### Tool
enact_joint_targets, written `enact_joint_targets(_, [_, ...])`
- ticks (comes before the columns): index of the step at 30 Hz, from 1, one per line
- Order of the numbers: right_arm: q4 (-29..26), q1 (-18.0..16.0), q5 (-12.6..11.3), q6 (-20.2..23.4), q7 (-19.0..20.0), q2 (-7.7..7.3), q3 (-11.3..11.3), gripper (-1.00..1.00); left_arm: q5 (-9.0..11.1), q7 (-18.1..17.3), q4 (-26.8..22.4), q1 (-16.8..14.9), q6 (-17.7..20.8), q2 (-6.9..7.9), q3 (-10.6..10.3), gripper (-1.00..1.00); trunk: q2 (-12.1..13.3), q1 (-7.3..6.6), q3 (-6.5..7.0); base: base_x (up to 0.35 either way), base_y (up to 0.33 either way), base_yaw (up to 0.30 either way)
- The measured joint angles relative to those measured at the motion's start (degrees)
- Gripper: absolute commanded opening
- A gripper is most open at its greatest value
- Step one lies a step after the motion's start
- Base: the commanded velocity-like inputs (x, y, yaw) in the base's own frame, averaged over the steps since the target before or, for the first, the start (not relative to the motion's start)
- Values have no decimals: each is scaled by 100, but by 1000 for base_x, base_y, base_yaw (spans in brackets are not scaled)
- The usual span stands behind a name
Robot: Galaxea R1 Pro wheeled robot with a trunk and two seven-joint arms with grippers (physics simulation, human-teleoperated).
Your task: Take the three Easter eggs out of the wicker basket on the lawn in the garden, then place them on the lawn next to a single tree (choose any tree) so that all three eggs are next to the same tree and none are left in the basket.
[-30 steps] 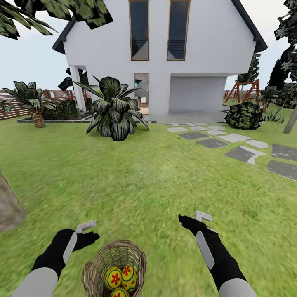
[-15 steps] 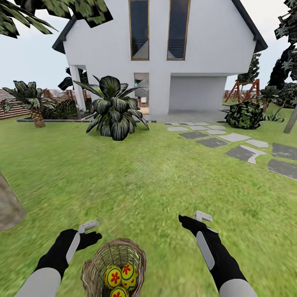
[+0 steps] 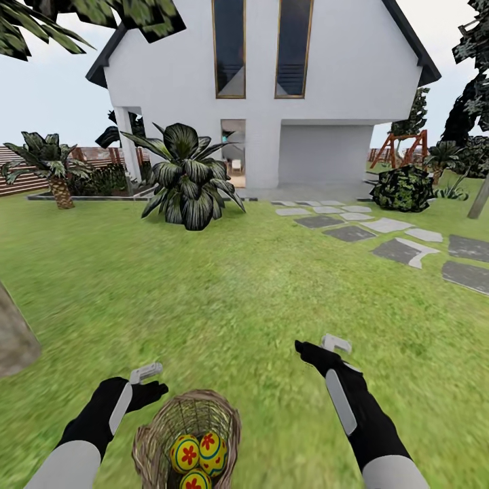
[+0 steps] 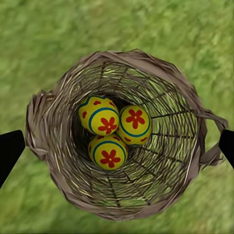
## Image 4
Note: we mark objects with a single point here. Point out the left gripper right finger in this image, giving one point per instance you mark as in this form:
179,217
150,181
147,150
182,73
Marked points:
226,144

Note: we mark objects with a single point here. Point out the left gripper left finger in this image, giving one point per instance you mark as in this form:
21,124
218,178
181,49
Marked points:
12,145

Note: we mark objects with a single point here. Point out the easter egg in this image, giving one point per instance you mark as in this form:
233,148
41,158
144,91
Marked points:
98,115
108,152
135,125

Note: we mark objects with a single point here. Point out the wicker basket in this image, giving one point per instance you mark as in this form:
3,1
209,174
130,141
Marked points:
54,115

